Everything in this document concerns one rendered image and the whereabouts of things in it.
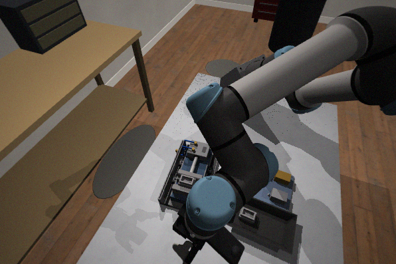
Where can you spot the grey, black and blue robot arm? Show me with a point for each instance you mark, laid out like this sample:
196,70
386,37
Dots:
366,35

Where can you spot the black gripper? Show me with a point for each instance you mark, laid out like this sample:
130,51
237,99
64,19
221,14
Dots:
195,244

